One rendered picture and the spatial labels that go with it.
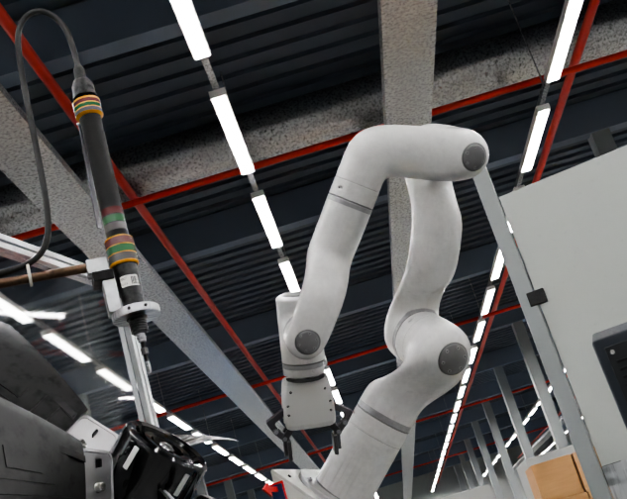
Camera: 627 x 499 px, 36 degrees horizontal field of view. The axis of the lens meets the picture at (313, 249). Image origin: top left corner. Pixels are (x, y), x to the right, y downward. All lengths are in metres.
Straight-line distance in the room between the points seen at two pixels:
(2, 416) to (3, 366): 0.28
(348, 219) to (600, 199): 1.43
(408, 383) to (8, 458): 1.02
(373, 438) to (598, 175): 1.45
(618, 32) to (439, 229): 8.90
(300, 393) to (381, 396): 0.17
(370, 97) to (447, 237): 8.25
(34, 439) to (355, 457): 0.96
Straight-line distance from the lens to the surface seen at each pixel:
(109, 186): 1.50
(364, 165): 1.83
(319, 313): 1.78
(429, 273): 1.94
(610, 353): 1.52
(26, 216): 10.44
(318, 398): 1.90
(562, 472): 9.46
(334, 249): 1.83
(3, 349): 1.42
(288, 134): 10.09
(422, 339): 1.91
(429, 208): 1.93
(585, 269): 3.08
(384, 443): 1.98
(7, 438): 1.11
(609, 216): 3.11
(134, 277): 1.44
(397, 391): 1.95
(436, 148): 1.84
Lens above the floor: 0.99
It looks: 19 degrees up
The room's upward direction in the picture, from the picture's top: 17 degrees counter-clockwise
